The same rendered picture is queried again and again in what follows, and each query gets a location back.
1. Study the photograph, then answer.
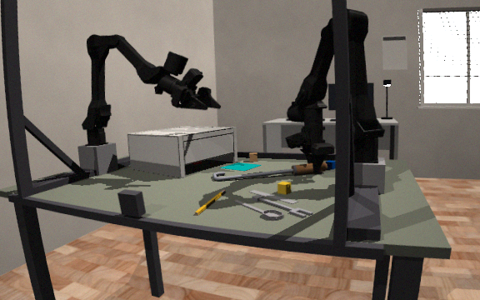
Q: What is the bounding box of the yellow cube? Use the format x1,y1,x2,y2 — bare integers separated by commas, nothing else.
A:
277,182,291,194

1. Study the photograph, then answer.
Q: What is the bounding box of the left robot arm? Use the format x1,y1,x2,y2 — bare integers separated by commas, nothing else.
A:
82,34,203,146

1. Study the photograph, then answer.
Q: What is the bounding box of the tan cube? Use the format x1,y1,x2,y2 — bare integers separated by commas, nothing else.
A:
249,152,258,162

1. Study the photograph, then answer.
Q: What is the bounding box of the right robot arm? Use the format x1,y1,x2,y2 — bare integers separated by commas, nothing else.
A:
286,9,385,163

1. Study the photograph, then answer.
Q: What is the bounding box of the yellow pencil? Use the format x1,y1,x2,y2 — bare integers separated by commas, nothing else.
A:
195,190,226,215

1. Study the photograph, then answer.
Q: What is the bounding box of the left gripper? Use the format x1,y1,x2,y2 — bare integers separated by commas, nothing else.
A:
169,79,221,110

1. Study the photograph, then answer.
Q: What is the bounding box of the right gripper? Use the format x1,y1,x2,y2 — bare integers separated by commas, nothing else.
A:
297,123,335,174

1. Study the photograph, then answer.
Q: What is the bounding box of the small blue cube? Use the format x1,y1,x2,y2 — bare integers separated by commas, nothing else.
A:
326,160,335,170

